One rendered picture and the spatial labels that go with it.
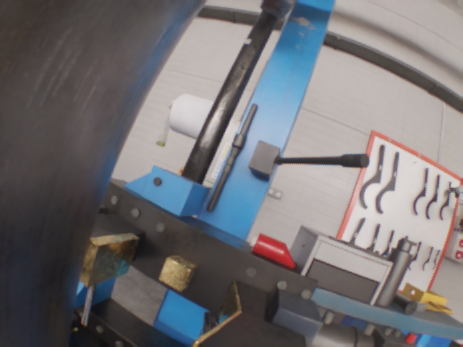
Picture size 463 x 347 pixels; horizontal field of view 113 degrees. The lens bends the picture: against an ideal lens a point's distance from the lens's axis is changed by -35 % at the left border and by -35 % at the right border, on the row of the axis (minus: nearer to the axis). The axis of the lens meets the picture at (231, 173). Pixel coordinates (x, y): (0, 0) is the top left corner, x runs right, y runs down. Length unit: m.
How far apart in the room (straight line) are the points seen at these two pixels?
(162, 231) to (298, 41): 0.90
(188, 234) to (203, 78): 2.51
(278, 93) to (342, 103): 1.92
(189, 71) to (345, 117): 1.97
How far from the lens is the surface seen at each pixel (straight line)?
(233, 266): 0.61
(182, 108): 1.42
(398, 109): 3.07
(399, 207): 2.75
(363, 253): 0.65
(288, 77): 0.95
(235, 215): 0.82
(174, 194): 0.69
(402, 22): 4.15
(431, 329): 0.89
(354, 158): 0.44
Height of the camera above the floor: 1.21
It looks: 4 degrees up
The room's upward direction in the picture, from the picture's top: 23 degrees clockwise
